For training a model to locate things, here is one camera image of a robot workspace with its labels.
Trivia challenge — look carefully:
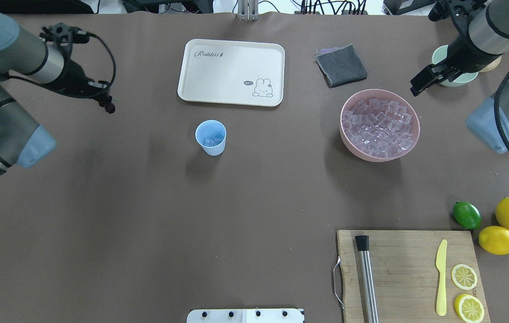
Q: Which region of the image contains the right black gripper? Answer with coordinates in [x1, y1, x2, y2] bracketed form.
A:
[410, 35, 491, 96]

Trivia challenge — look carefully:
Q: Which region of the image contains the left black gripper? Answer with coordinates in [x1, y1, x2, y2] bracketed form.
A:
[60, 61, 112, 108]

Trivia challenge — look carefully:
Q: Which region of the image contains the single clear ice cube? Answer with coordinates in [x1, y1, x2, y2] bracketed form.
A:
[203, 137, 224, 147]

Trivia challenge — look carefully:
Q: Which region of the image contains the dark cherries pair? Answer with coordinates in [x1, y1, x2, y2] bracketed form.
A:
[103, 103, 116, 114]

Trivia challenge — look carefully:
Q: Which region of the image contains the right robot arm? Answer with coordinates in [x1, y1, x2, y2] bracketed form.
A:
[410, 0, 509, 154]

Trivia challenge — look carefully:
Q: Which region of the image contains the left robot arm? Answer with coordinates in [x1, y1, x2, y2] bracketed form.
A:
[0, 13, 115, 176]

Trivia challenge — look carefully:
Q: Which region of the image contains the clear ice cubes pile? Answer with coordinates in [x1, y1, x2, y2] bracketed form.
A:
[343, 97, 414, 158]

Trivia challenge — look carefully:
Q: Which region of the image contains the light blue plastic cup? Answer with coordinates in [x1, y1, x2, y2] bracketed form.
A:
[195, 119, 227, 156]

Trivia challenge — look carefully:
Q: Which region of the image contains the mint green bowl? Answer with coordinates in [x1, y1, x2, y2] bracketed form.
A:
[432, 45, 479, 87]

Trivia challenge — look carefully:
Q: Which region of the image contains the pink bowl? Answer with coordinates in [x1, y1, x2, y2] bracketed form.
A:
[339, 88, 421, 162]

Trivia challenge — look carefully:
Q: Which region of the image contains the grey folded cloth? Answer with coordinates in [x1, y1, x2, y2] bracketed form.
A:
[315, 44, 368, 87]

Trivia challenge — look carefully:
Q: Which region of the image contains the cream plastic tray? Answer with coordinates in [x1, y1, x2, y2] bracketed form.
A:
[177, 39, 285, 108]

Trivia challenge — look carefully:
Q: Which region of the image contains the green lime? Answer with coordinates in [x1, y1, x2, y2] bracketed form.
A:
[453, 201, 482, 230]

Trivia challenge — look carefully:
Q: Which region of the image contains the yellow lemon wedge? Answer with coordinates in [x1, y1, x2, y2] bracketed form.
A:
[435, 239, 448, 316]

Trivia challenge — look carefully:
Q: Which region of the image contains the wooden cutting board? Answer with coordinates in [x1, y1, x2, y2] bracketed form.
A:
[337, 230, 480, 323]

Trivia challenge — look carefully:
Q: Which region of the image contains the lemon half slice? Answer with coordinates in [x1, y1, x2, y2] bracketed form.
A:
[454, 294, 486, 323]
[450, 264, 478, 290]

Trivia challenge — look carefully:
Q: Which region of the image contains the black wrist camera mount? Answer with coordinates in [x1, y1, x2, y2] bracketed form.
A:
[39, 23, 90, 51]

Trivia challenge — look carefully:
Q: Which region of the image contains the aluminium frame post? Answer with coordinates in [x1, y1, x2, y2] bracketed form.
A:
[237, 0, 260, 21]

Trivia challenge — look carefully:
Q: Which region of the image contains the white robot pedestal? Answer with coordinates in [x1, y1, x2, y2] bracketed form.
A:
[186, 308, 305, 323]

